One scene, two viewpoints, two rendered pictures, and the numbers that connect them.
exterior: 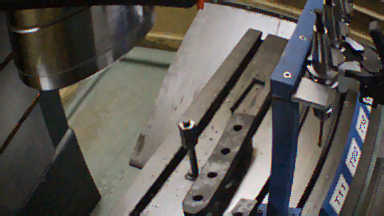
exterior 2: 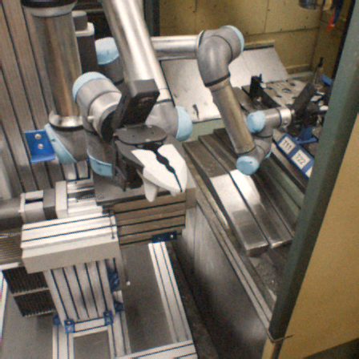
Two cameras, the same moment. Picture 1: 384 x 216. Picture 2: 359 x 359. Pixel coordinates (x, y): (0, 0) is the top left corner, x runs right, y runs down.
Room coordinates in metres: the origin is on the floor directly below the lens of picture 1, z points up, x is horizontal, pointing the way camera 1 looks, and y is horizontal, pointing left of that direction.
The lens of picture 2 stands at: (1.03, -1.67, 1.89)
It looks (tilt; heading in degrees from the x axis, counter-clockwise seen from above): 39 degrees down; 128
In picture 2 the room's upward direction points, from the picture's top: straight up
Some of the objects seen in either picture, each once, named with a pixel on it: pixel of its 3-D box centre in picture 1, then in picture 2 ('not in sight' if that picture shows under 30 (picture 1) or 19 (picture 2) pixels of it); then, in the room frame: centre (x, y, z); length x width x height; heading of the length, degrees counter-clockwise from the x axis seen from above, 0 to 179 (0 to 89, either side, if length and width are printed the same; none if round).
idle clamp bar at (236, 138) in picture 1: (220, 174); not in sight; (0.67, -0.03, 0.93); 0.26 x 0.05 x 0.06; 152
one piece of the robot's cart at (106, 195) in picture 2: not in sight; (124, 180); (0.31, -1.05, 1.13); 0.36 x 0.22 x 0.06; 52
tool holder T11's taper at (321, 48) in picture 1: (321, 47); (317, 74); (0.56, -0.20, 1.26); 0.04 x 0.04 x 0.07
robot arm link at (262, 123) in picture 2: not in sight; (263, 121); (0.49, -0.50, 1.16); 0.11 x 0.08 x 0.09; 56
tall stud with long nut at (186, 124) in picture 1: (191, 149); not in sight; (0.72, 0.01, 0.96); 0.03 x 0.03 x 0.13
